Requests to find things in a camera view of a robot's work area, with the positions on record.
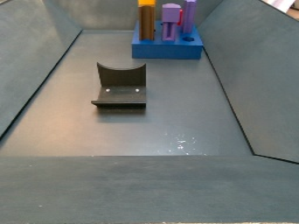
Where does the yellow double-square block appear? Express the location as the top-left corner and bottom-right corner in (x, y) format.
(138, 0), (156, 7)

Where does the blue shape-sorter board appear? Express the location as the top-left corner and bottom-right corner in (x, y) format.
(131, 21), (203, 60)

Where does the purple star peg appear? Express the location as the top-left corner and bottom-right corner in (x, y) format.
(182, 0), (196, 33)

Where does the brown rectangular notched peg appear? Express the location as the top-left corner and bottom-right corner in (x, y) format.
(139, 5), (155, 40)

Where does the purple triangular peg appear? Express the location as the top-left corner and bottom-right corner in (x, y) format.
(162, 3), (182, 41)

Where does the red rounded peg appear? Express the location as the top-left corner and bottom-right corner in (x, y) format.
(178, 9), (183, 26)

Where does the black curved holder bracket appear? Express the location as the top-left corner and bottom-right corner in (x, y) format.
(91, 64), (146, 108)

